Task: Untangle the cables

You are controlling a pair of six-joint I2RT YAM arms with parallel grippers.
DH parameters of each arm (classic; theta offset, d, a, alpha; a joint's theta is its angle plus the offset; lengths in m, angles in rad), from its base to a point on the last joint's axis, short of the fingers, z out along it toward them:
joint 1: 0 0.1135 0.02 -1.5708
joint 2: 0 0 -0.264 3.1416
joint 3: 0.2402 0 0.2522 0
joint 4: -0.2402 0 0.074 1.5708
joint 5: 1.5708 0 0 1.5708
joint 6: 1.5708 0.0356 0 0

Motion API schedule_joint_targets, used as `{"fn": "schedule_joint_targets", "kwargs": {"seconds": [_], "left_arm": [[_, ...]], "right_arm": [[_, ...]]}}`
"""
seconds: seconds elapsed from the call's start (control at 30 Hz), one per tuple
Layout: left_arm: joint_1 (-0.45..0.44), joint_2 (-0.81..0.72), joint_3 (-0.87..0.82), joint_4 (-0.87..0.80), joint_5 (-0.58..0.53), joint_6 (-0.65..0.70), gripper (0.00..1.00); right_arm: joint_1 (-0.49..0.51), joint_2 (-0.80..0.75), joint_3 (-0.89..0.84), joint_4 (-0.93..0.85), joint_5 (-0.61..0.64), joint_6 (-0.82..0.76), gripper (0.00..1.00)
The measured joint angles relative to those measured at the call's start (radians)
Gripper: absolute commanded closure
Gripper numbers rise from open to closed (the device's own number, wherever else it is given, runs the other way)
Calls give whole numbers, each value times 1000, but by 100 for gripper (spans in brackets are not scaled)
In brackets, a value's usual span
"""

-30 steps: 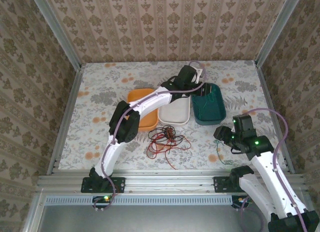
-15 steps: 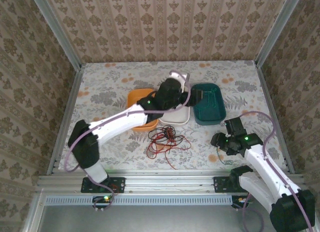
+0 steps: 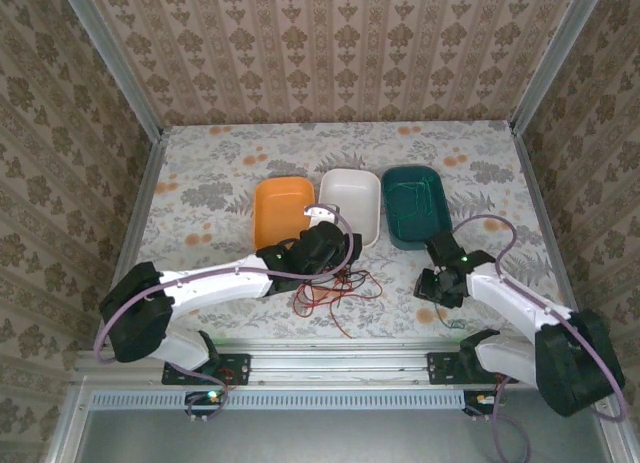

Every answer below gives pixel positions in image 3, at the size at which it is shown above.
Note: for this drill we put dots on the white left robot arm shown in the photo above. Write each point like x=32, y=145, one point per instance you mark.
x=215, y=283

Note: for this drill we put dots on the white plastic tray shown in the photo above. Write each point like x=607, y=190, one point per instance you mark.
x=350, y=193

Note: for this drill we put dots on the small controller board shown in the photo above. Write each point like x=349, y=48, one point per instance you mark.
x=480, y=399
x=205, y=398

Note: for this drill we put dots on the aluminium frame post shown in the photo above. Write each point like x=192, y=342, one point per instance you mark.
x=555, y=58
x=115, y=63

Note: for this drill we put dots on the teal plastic tray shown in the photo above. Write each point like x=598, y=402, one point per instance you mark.
x=415, y=218

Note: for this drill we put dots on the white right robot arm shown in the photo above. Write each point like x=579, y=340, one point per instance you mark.
x=505, y=293

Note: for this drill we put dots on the orange plastic tray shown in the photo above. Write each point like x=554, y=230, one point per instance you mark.
x=280, y=208

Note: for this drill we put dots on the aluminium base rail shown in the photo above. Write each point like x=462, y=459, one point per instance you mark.
x=340, y=365

